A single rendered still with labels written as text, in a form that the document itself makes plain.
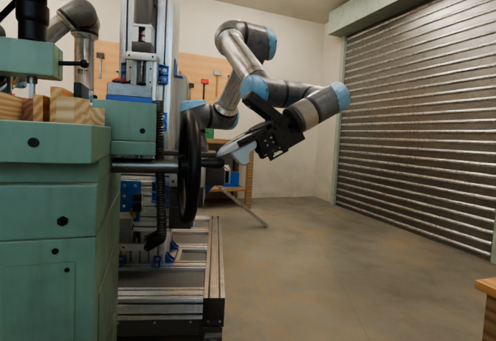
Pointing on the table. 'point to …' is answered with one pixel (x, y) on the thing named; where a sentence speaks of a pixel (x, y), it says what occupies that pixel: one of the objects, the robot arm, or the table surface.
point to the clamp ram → (80, 91)
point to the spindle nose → (32, 9)
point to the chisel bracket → (30, 60)
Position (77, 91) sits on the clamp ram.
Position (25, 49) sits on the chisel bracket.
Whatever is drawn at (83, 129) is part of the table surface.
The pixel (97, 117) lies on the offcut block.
